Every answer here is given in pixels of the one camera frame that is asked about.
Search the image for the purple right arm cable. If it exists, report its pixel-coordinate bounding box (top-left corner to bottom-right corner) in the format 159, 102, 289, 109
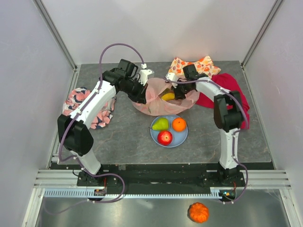
165, 79, 250, 205

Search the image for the green fake pear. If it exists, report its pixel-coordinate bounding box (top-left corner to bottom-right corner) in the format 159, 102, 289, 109
150, 117, 169, 131

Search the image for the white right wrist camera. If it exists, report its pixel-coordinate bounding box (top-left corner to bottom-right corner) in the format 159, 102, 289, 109
164, 73, 182, 84

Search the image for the yellow floral cloth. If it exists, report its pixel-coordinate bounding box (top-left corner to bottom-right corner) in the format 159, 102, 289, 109
168, 56, 221, 78

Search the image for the yellow fake banana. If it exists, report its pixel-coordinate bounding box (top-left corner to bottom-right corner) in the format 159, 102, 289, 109
161, 93, 175, 101

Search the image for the left aluminium frame post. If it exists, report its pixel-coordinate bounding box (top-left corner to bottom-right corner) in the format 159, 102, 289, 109
32, 0, 80, 71

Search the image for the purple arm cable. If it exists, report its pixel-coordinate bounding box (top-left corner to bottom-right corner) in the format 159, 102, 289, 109
165, 79, 250, 205
42, 42, 146, 215

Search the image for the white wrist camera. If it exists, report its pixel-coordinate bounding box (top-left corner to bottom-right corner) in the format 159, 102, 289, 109
164, 73, 182, 84
138, 63, 154, 86

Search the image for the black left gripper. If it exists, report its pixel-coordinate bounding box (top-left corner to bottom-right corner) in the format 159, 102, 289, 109
121, 78, 149, 105

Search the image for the aluminium frame post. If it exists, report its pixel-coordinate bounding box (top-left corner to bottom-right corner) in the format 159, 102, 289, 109
32, 0, 80, 71
241, 0, 285, 67

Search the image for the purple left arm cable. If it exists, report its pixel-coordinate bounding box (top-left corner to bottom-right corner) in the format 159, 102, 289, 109
42, 42, 146, 215

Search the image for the orange fake pumpkin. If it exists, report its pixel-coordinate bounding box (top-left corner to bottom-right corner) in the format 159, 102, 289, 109
187, 202, 209, 224

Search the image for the white slotted cable duct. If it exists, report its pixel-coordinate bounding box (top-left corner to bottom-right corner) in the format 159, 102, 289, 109
44, 188, 234, 199

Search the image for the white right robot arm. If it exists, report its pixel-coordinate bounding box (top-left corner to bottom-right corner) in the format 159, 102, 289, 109
166, 65, 248, 186

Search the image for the pink navy patterned cloth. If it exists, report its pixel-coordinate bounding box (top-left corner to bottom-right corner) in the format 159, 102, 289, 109
62, 87, 116, 130

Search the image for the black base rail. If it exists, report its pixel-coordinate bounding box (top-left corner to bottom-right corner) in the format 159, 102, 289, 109
77, 163, 247, 190

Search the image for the right aluminium frame post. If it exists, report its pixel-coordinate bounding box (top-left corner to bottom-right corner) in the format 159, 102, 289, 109
241, 0, 285, 67

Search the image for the red fake apple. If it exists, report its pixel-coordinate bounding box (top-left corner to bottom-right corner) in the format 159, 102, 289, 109
157, 131, 173, 146

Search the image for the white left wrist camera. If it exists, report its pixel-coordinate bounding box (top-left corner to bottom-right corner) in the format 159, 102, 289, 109
138, 63, 154, 86

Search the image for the red cloth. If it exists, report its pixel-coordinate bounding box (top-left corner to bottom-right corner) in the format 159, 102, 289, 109
196, 73, 250, 129

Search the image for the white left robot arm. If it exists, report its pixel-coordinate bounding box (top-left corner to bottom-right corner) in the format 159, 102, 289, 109
57, 59, 154, 186

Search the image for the pink translucent plastic bag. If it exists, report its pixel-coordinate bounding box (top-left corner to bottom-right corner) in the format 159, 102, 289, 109
132, 78, 199, 116

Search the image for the orange fake orange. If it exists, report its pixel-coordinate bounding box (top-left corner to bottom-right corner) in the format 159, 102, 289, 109
171, 117, 187, 132

